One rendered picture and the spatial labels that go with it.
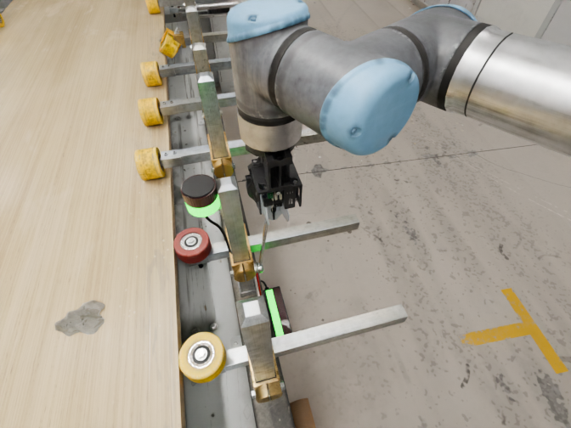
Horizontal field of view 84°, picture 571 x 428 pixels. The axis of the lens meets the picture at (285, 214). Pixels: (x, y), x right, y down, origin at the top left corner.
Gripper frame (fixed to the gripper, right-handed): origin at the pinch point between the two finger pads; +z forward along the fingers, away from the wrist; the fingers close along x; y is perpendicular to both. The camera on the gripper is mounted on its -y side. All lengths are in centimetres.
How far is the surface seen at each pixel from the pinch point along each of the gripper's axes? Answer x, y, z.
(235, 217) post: -7.4, 0.9, -1.6
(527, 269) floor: 139, -10, 101
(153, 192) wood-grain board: -26.5, -23.3, 10.8
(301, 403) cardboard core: 4, 20, 93
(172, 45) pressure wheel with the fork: -18, -101, 6
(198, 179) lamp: -12.4, -2.3, -9.9
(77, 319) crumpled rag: -39.8, 8.2, 9.9
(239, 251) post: -8.0, 0.9, 9.9
